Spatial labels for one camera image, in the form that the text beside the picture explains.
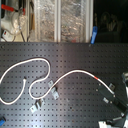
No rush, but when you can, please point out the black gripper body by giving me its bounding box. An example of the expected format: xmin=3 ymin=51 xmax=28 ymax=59
xmin=98 ymin=83 xmax=128 ymax=113

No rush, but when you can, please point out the white cable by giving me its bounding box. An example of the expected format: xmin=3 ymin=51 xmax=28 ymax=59
xmin=0 ymin=57 xmax=100 ymax=106

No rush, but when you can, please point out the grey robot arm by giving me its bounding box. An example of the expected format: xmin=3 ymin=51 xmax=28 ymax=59
xmin=98 ymin=72 xmax=128 ymax=113

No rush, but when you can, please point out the white part bottom edge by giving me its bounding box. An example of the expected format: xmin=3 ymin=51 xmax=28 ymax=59
xmin=96 ymin=116 xmax=128 ymax=128

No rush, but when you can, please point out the black perforated board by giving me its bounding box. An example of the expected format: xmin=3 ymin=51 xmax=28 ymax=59
xmin=0 ymin=43 xmax=128 ymax=128

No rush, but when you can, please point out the lower right metal clip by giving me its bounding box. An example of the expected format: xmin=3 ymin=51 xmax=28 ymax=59
xmin=37 ymin=99 xmax=45 ymax=108

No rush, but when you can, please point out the lower left metal clip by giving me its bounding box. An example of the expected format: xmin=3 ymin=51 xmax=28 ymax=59
xmin=30 ymin=105 xmax=38 ymax=113

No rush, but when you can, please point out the clear plastic panel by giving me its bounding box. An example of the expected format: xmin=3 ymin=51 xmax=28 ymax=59
xmin=34 ymin=0 xmax=93 ymax=42

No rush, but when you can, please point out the blue object bottom left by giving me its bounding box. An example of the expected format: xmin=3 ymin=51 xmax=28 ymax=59
xmin=0 ymin=116 xmax=6 ymax=126

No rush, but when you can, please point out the white device with red part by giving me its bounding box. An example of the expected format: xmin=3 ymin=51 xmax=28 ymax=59
xmin=0 ymin=0 xmax=26 ymax=42

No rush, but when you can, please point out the middle metal cable clip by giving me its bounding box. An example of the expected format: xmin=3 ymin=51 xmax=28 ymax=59
xmin=51 ymin=88 xmax=59 ymax=100

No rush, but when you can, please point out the metal cable clip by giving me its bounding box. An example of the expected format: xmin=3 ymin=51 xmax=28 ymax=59
xmin=48 ymin=80 xmax=55 ymax=88
xmin=51 ymin=88 xmax=59 ymax=100

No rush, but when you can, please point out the upper metal cable clip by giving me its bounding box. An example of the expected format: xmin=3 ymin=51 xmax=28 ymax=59
xmin=48 ymin=80 xmax=55 ymax=88

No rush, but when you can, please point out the blue clamp handle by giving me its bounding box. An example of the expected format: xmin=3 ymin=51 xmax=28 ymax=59
xmin=90 ymin=26 xmax=98 ymax=44

